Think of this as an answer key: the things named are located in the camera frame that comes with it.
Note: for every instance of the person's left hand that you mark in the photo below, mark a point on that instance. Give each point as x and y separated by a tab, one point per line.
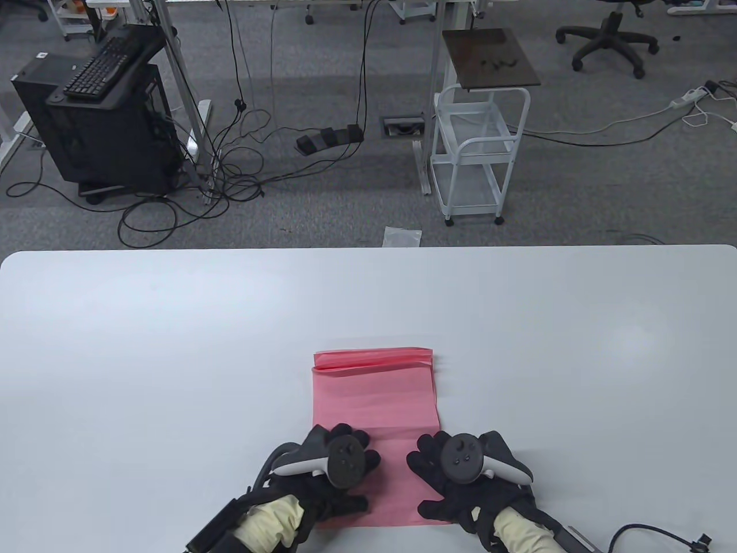
345	507

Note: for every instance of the person's right hand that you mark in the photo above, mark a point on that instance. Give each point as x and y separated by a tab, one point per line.
460	501

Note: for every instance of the black forearm sensor box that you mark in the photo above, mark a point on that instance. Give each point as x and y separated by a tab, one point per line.
213	527
584	541

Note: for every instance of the person's left forearm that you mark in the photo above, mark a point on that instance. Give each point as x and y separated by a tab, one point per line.
270	521

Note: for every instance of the person's right forearm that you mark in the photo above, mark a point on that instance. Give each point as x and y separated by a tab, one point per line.
521	533

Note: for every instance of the grey black hand controller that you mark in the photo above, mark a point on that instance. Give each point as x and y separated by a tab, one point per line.
345	461
460	458

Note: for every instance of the clear plastic bag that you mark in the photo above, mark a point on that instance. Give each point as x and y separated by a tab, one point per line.
403	237

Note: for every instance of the black foot pedal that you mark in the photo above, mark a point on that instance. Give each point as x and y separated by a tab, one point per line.
328	138

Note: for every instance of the metal floor socket box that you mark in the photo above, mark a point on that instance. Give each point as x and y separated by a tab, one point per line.
403	127

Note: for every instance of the black computer tower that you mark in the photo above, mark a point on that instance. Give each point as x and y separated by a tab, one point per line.
103	144

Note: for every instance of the white metal desk leg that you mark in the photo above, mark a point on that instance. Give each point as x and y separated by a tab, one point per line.
436	57

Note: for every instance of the dark brown board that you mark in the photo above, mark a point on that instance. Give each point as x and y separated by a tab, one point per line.
489	57

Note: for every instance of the white power strip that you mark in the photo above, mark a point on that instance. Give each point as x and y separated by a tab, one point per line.
688	98

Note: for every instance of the grey metal desk leg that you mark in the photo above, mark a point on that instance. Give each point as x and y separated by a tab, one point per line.
178	75

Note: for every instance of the black power adapter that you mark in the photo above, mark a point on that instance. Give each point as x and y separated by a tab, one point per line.
712	86

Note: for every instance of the black office chair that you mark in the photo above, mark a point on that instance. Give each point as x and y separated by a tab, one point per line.
610	37

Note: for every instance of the black keyboard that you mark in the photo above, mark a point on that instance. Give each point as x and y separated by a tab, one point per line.
98	69

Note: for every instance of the white storage trolley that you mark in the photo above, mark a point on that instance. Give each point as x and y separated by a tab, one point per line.
72	23

